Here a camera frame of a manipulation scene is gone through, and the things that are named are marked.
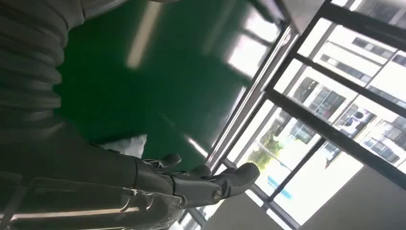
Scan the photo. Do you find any white soft package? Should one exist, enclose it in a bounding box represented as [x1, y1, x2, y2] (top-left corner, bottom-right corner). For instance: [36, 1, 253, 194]
[99, 134, 148, 159]

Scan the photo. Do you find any black window frame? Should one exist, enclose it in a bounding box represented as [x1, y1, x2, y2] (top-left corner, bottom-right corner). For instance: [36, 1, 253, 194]
[222, 0, 406, 230]

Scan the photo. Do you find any silver window track rail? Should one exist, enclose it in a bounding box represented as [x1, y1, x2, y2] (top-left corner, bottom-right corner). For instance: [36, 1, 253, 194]
[203, 23, 300, 172]

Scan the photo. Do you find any ribbed grey right arm sleeve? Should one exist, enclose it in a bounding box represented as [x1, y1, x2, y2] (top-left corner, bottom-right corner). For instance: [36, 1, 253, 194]
[0, 0, 86, 137]

